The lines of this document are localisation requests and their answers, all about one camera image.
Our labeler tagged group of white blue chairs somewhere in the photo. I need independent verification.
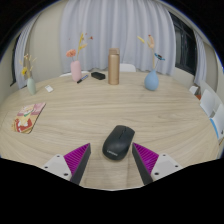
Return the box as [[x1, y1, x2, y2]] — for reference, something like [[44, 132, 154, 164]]
[[188, 84, 224, 144]]

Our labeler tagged black oblong case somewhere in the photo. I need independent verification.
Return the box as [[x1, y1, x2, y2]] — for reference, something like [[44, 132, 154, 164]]
[[90, 71, 106, 81]]

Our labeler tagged dark window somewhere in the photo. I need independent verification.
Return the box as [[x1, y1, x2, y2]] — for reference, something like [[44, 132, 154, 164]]
[[9, 34, 19, 87], [169, 12, 198, 76]]

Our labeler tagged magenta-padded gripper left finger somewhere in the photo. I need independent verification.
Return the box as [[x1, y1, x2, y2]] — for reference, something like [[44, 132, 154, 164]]
[[42, 142, 92, 186]]

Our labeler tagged black computer mouse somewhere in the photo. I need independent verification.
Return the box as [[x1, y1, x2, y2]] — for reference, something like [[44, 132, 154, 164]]
[[102, 124, 136, 161]]

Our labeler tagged blue vase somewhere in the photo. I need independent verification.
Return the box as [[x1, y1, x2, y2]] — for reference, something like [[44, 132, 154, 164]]
[[144, 69, 160, 92]]

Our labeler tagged black marker pen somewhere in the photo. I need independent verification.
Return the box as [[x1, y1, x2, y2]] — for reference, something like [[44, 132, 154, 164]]
[[76, 74, 90, 84]]

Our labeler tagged gold metal drink bottle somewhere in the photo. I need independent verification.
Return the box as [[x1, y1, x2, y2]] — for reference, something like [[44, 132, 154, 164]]
[[107, 47, 121, 86]]

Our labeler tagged wide white curtain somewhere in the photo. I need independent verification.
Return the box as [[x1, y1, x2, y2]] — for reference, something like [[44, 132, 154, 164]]
[[59, 0, 177, 76]]

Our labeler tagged pale green vase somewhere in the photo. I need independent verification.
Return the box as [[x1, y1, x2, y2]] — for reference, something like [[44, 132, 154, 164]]
[[27, 77, 37, 96]]

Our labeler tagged yellow dried flower bunch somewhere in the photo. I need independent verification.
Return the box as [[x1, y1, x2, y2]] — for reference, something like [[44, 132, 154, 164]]
[[18, 53, 37, 79]]

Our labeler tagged cartoon print mouse pad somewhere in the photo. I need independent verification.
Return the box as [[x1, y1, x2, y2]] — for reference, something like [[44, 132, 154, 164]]
[[12, 102, 47, 135]]

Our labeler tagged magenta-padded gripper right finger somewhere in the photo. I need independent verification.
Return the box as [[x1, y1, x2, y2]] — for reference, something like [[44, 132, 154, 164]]
[[131, 142, 183, 186]]

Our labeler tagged pink vase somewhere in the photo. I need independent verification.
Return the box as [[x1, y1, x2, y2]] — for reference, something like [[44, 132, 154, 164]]
[[70, 60, 83, 83]]

